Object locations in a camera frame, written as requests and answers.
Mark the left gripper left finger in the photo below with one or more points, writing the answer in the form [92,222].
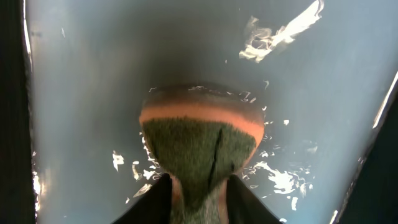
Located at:
[153,207]

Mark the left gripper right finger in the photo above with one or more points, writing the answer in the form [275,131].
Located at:
[244,207]

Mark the green and orange sponge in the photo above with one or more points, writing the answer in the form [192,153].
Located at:
[200,137]

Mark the black water tray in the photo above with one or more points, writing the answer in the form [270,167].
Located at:
[74,75]

